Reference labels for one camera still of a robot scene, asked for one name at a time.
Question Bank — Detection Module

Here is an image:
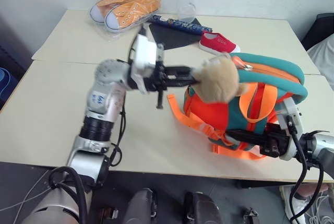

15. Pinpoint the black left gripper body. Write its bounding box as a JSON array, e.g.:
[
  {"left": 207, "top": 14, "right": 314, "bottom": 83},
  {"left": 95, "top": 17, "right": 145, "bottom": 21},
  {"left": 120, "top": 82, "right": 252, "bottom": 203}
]
[{"left": 144, "top": 42, "right": 170, "bottom": 110}]

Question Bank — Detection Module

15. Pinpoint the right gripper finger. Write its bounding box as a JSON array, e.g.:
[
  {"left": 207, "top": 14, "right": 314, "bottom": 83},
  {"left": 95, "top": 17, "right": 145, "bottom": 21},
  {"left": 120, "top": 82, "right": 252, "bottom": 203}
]
[
  {"left": 225, "top": 129, "right": 267, "bottom": 138},
  {"left": 233, "top": 135, "right": 264, "bottom": 147}
]

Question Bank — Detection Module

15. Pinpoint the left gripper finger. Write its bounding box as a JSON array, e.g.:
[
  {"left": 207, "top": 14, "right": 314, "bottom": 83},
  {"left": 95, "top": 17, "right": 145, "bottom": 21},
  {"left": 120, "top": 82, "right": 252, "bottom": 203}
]
[
  {"left": 165, "top": 64, "right": 202, "bottom": 75},
  {"left": 166, "top": 77, "right": 200, "bottom": 87}
]

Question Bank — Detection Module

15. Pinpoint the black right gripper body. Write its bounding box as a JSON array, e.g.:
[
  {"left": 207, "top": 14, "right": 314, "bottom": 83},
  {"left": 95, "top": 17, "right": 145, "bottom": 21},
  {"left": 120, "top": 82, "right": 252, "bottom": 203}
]
[{"left": 257, "top": 122, "right": 291, "bottom": 160}]

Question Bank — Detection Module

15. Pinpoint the orange and teal backpack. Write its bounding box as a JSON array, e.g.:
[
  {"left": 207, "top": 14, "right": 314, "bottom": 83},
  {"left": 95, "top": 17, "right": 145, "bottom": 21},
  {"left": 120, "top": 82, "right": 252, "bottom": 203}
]
[{"left": 166, "top": 53, "right": 309, "bottom": 161}]

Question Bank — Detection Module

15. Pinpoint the beige plush toy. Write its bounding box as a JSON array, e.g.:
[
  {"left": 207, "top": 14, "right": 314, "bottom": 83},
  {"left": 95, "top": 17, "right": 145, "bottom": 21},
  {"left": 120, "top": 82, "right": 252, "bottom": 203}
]
[{"left": 193, "top": 53, "right": 252, "bottom": 104}]

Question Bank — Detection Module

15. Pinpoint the black cloth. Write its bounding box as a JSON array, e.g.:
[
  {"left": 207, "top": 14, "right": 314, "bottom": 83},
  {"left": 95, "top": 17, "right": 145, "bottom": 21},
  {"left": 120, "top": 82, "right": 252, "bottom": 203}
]
[{"left": 148, "top": 17, "right": 203, "bottom": 51}]

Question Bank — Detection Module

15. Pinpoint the blue patterned tube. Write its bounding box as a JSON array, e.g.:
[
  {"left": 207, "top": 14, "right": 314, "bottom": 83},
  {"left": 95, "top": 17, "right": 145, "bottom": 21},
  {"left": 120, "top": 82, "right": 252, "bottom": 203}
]
[{"left": 148, "top": 14, "right": 213, "bottom": 36}]

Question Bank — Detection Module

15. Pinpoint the red slip-on shoe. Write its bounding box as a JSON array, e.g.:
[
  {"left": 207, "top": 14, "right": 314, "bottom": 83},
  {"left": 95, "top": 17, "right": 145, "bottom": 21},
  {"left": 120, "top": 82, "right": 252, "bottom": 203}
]
[{"left": 199, "top": 32, "right": 241, "bottom": 54}]

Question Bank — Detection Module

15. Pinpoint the clear crumpled plastic wrap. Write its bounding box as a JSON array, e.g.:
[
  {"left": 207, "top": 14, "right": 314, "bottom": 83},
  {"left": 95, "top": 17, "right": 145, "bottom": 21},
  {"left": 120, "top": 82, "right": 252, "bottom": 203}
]
[{"left": 176, "top": 0, "right": 198, "bottom": 24}]

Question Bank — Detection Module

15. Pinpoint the bare bystander leg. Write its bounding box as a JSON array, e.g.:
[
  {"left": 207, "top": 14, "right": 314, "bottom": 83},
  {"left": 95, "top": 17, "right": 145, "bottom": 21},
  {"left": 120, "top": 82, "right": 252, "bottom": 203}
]
[{"left": 294, "top": 182, "right": 330, "bottom": 202}]

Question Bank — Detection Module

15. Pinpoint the pair of orange sneakers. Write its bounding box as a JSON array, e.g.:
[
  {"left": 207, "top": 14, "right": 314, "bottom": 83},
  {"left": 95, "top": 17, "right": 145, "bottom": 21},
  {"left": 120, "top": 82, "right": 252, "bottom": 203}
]
[{"left": 87, "top": 0, "right": 164, "bottom": 43}]

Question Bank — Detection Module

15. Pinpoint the white bystander sneaker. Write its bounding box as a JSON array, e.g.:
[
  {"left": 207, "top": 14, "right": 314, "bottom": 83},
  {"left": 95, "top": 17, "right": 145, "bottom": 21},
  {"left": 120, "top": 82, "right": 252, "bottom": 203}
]
[{"left": 279, "top": 184, "right": 312, "bottom": 224}]

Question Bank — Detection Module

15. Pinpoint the dark rounded shape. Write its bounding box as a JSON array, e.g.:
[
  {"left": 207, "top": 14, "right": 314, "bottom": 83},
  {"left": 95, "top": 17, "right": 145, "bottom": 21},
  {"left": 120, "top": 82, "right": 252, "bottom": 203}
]
[
  {"left": 122, "top": 187, "right": 159, "bottom": 224},
  {"left": 182, "top": 191, "right": 223, "bottom": 224}
]

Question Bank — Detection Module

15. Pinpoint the white grey cloth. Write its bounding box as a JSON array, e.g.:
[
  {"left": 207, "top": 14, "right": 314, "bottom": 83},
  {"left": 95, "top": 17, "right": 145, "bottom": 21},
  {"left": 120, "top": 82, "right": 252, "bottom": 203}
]
[{"left": 306, "top": 34, "right": 334, "bottom": 91}]

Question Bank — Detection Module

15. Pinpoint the black chair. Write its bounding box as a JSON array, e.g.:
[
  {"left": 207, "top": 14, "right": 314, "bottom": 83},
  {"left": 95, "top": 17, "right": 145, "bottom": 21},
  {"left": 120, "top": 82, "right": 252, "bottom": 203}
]
[{"left": 301, "top": 12, "right": 334, "bottom": 51}]

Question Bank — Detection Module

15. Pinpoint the blue rolled mat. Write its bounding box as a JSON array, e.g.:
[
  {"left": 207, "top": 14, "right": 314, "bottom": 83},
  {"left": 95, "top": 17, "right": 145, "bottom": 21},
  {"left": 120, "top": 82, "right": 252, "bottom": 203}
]
[{"left": 0, "top": 67, "right": 19, "bottom": 93}]

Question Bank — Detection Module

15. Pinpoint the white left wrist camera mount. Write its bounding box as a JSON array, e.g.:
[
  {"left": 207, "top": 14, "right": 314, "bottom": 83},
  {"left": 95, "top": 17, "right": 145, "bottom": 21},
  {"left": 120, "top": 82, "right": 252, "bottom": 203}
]
[{"left": 129, "top": 33, "right": 160, "bottom": 95}]

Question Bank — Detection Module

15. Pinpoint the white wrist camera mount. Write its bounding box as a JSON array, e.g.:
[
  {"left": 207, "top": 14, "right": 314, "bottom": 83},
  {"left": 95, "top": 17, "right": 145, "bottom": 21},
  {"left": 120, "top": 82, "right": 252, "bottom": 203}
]
[
  {"left": 129, "top": 33, "right": 160, "bottom": 95},
  {"left": 276, "top": 97, "right": 305, "bottom": 161}
]

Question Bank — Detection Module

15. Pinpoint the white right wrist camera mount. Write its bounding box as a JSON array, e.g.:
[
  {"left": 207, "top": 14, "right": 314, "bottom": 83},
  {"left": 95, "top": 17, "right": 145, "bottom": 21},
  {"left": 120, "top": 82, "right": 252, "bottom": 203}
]
[{"left": 276, "top": 97, "right": 305, "bottom": 161}]

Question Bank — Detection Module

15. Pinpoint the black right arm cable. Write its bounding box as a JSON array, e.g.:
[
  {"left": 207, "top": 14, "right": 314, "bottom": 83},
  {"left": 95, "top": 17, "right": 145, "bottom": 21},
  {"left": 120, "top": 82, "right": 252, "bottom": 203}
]
[{"left": 287, "top": 121, "right": 326, "bottom": 224}]

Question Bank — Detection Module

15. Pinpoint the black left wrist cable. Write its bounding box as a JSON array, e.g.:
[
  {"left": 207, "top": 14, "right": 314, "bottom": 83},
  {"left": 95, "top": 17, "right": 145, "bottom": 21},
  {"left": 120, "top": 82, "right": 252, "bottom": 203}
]
[{"left": 106, "top": 98, "right": 128, "bottom": 168}]

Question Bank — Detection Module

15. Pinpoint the white coiled cable bundle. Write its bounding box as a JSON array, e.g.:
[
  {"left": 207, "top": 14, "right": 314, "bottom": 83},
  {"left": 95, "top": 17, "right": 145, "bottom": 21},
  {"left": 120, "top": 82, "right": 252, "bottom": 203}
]
[{"left": 305, "top": 190, "right": 334, "bottom": 224}]

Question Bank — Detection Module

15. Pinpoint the black left shoulder cable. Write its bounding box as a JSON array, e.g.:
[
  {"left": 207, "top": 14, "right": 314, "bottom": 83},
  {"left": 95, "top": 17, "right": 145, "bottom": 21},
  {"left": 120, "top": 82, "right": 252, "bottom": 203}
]
[{"left": 48, "top": 166, "right": 89, "bottom": 224}]

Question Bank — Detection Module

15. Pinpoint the thin white floor cable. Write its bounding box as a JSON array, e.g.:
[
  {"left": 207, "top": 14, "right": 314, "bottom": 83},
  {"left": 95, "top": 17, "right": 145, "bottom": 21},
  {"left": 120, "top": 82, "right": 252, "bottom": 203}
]
[{"left": 0, "top": 169, "right": 51, "bottom": 217}]

